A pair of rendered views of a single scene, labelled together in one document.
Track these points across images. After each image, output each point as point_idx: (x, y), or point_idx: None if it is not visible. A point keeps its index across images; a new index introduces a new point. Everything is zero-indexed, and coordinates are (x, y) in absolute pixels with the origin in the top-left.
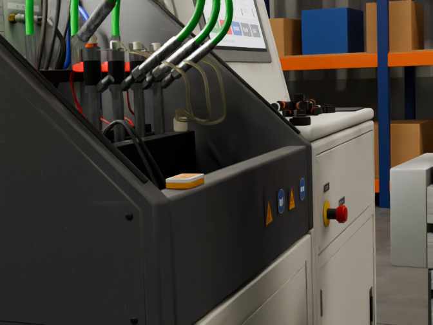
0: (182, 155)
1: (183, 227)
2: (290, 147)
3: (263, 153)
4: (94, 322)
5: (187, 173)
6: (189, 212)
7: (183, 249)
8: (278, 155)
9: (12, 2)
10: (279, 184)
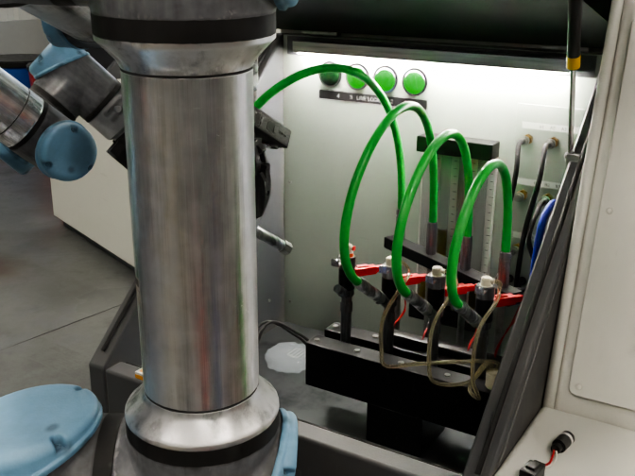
0: (454, 407)
1: (119, 395)
2: (437, 472)
3: (378, 445)
4: None
5: (468, 431)
6: (128, 390)
7: (120, 408)
8: (345, 449)
9: (526, 178)
10: (328, 474)
